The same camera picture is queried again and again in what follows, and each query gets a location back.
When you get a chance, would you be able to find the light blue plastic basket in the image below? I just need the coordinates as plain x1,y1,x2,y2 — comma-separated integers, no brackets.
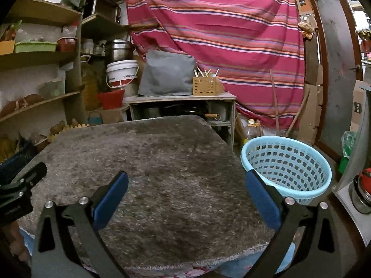
240,136,332,205

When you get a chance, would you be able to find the broom with wooden handle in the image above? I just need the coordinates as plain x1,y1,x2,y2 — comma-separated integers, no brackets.
269,70,310,137

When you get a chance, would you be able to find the yellow label oil bottle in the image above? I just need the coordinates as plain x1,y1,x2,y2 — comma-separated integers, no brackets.
242,119,262,145

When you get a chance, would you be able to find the wooden utensil holder box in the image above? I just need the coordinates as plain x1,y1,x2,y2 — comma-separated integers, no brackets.
192,67,224,96

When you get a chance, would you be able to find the green plastic tray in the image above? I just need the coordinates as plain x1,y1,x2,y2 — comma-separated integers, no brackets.
14,41,57,53

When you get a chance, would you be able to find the low wooden cabinet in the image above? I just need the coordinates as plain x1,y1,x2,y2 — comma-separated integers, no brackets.
123,92,237,148

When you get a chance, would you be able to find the wooden corner shelf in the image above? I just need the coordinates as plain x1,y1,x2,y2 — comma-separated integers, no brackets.
1,0,87,133

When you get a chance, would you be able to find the white plastic bucket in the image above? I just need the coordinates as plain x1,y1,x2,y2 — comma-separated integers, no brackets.
106,60,139,88

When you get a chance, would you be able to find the grey cloth covered appliance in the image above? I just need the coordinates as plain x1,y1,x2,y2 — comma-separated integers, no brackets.
138,50,196,97

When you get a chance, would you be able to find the grey wooden door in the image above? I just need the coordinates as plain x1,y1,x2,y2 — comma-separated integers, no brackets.
310,0,363,161

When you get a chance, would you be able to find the yellow egg tray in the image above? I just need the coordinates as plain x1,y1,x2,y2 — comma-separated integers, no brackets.
47,124,89,143

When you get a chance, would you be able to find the red plastic basket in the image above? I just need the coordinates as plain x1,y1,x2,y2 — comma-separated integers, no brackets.
97,90,125,110

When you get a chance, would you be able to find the steel cooking pot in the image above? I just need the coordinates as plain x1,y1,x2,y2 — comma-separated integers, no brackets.
105,38,135,62

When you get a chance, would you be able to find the red striped hanging cloth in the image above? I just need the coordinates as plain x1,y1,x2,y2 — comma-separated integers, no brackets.
126,0,305,129

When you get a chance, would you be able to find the red lidded steel container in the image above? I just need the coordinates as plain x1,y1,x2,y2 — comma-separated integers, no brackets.
350,168,371,215

